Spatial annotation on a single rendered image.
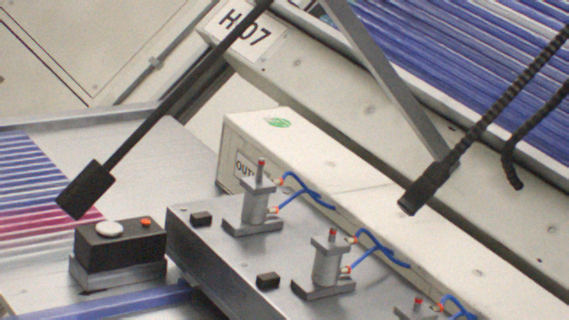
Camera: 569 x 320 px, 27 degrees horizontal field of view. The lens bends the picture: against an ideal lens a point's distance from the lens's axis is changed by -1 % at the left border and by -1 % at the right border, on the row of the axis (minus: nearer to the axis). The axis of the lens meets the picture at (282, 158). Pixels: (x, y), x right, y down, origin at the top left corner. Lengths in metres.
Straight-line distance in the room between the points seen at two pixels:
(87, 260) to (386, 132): 0.33
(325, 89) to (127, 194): 0.24
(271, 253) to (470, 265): 0.17
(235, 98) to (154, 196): 2.46
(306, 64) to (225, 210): 0.28
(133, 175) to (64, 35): 0.98
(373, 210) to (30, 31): 1.21
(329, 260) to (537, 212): 0.21
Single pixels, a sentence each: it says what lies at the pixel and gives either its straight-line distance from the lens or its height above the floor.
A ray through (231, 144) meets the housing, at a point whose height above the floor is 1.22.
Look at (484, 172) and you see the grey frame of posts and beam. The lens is 1.11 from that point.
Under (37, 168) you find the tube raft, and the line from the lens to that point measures 1.24.
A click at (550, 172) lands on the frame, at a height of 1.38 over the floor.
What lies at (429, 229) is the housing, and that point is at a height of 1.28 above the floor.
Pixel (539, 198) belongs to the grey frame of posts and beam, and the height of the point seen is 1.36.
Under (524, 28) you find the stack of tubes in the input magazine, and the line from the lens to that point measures 1.16.
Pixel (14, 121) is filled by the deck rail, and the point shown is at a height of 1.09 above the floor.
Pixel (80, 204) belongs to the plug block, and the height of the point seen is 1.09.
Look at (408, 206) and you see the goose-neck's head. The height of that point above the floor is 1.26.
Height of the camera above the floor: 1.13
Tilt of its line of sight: 5 degrees up
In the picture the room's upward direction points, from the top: 43 degrees clockwise
